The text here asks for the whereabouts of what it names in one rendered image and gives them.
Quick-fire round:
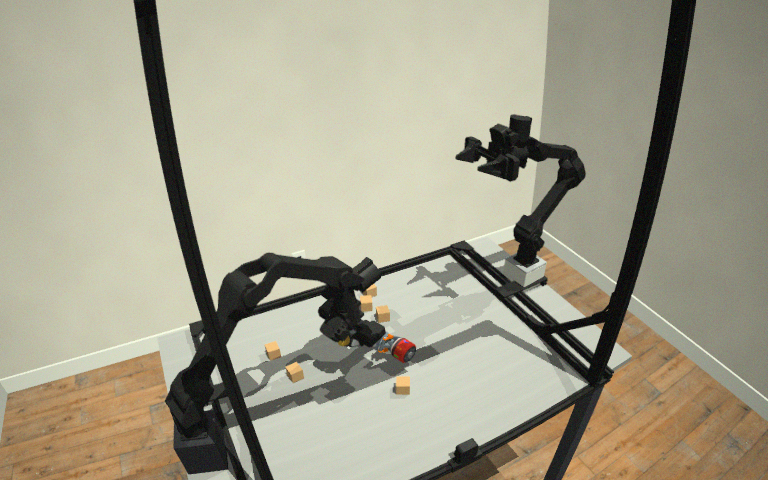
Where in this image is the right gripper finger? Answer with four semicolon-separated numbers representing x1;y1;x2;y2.
456;140;475;163
477;154;508;179

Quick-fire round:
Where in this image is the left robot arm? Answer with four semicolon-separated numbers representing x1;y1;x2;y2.
165;253;381;441

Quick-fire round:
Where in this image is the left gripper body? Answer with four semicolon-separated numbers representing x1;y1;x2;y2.
318;299;386;347

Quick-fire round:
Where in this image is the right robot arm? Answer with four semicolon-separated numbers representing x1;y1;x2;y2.
489;114;586;268

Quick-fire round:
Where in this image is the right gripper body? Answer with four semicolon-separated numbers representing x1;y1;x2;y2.
464;136;520;182

